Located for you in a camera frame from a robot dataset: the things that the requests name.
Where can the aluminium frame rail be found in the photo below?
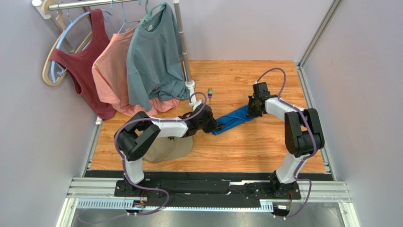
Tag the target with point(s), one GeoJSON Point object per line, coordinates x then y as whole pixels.
{"type": "Point", "coordinates": [114, 193]}

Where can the pink t-shirt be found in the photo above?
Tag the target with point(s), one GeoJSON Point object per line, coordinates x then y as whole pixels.
{"type": "Point", "coordinates": [110, 77]}

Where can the maroon tank top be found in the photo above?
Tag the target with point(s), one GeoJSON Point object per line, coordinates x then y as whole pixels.
{"type": "Point", "coordinates": [79, 66]}

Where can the light blue clothes hanger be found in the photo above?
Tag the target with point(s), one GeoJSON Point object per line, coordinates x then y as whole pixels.
{"type": "Point", "coordinates": [53, 72]}

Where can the teal clothes hanger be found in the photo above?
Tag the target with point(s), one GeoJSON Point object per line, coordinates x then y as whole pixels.
{"type": "Point", "coordinates": [150, 11]}

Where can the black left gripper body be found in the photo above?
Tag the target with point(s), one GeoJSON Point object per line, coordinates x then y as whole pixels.
{"type": "Point", "coordinates": [209, 126]}

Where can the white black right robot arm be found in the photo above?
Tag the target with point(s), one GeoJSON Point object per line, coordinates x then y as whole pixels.
{"type": "Point", "coordinates": [302, 130]}

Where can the teal t-shirt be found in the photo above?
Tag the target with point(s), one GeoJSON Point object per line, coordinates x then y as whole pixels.
{"type": "Point", "coordinates": [153, 64]}

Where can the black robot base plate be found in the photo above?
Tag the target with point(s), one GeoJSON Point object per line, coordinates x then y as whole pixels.
{"type": "Point", "coordinates": [257, 190]}

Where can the beige baseball cap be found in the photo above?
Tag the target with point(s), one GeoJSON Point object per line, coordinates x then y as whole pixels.
{"type": "Point", "coordinates": [167, 148]}

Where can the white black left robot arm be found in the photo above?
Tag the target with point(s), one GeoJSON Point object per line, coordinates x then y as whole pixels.
{"type": "Point", "coordinates": [133, 140]}

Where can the white clothes rack foot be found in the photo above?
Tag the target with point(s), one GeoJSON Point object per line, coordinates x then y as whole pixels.
{"type": "Point", "coordinates": [192, 100]}

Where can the blue cloth napkin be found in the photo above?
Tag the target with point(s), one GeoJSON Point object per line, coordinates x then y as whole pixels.
{"type": "Point", "coordinates": [232, 119]}

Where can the metal clothes rack pole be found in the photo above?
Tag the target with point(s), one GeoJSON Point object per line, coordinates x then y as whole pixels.
{"type": "Point", "coordinates": [179, 34]}

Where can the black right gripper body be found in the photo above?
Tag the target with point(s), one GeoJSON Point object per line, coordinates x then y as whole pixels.
{"type": "Point", "coordinates": [250, 108]}

